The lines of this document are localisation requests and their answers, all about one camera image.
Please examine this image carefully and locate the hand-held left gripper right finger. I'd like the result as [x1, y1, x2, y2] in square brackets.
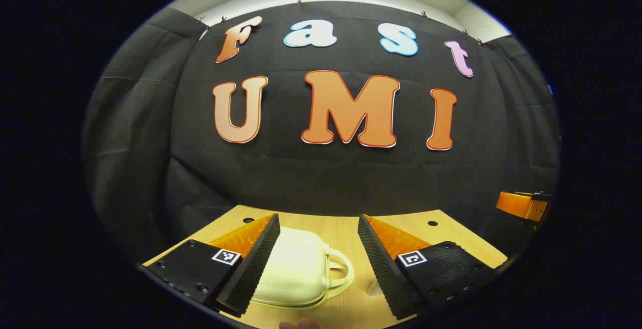
[358, 214, 498, 320]

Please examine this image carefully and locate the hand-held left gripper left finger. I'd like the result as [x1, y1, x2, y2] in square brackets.
[144, 213, 281, 317]

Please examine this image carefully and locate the cream yellow small suitcase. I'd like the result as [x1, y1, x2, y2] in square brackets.
[251, 226, 355, 309]

